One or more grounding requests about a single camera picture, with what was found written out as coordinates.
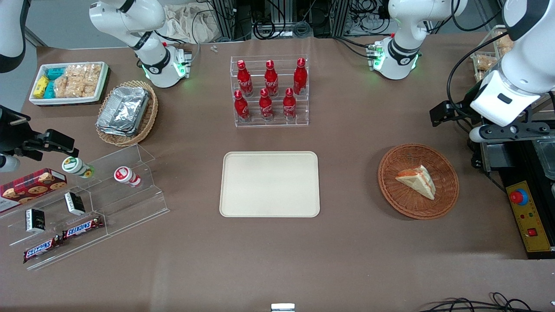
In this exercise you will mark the aluminium frame rack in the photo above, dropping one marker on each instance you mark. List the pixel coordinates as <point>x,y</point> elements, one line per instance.
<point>277,17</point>

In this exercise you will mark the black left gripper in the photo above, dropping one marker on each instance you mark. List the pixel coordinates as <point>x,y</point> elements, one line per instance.
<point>469,98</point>

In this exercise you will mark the beige plastic tray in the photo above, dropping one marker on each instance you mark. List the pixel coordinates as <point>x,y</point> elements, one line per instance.
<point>269,184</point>

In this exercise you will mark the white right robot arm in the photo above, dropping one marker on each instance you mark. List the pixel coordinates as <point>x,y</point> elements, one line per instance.
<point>125,17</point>

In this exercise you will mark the small white block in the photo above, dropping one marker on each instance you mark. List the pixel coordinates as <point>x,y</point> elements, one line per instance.
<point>282,307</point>

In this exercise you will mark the beige cloth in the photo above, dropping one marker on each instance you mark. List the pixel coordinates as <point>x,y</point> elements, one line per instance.
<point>186,21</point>

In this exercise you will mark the snickers bar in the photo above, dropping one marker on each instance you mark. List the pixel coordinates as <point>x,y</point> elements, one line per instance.
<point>82,228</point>
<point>41,249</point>

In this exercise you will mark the red lid yogurt cup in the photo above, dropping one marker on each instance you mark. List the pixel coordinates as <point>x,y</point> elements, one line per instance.
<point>125,175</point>

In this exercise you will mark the teal snack pack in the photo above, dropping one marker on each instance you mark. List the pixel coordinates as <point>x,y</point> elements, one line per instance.
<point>55,73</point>
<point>50,90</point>

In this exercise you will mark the red cookie box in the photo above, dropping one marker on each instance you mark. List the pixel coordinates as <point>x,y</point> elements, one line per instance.
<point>30,188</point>

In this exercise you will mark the bag of rice crackers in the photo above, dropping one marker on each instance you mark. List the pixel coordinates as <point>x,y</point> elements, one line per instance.
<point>84,73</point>
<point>73,88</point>

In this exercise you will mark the triangle sandwich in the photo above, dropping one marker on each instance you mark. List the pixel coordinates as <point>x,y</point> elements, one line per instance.
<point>418,181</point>

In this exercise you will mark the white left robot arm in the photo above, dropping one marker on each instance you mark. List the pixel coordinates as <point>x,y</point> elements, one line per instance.
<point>520,65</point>

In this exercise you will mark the clear acrylic tiered stand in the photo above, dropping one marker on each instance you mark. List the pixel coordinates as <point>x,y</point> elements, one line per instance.
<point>130,203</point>

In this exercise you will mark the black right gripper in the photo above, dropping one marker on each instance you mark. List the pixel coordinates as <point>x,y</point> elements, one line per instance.
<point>13,134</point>

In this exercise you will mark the small black carton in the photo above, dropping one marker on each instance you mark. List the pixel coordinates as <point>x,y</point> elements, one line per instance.
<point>75,203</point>
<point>35,221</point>

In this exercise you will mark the yellow snack pack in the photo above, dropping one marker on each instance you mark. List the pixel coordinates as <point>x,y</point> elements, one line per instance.
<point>41,86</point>

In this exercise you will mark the green lid yogurt cup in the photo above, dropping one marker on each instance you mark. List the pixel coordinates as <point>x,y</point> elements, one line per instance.
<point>76,167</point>

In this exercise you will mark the light wicker basket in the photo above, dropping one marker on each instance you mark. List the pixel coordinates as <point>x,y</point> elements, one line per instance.
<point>149,117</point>

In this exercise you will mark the yellow control box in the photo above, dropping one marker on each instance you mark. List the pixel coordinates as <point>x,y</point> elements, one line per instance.
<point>531,225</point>

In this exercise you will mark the red cola bottle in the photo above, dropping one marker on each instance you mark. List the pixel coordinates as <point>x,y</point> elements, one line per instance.
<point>242,107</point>
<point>289,105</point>
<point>245,80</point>
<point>271,80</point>
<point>266,106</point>
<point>300,78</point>

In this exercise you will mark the stack of foil trays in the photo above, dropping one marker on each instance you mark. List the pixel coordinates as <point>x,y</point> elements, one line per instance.
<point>123,110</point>

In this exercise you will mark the clear acrylic bottle stand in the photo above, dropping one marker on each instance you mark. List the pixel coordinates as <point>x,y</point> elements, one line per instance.
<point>271,123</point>

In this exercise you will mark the brown wicker basket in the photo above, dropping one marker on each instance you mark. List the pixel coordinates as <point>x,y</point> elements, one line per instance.
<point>399,199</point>

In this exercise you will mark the clear box of bread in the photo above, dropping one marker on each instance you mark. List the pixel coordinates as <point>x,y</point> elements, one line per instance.
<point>505,41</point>
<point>484,65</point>

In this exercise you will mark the black machine base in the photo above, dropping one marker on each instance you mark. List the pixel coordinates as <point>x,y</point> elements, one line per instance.
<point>498,158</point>

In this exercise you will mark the white snack tray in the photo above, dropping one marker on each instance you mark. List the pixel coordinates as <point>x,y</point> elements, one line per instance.
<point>102,84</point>

